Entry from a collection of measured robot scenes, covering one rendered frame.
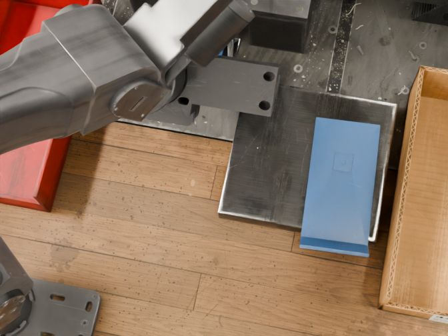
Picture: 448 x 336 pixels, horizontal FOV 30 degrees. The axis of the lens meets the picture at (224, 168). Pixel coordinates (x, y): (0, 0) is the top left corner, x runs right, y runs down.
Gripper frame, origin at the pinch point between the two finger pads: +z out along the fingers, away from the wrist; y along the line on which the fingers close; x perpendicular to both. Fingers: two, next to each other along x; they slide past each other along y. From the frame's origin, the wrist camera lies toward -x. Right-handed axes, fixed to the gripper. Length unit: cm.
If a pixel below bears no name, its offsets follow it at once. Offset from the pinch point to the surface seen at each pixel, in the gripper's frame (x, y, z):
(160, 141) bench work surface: 2.2, -10.2, 6.3
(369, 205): -21.6, -12.2, 1.6
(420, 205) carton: -27.2, -11.8, 3.9
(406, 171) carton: -24.3, -7.4, -0.9
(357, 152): -19.6, -7.3, 4.6
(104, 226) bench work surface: 6.1, -19.5, 0.8
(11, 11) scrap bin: 23.3, 0.9, 12.9
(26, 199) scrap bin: 14.4, -17.3, -1.2
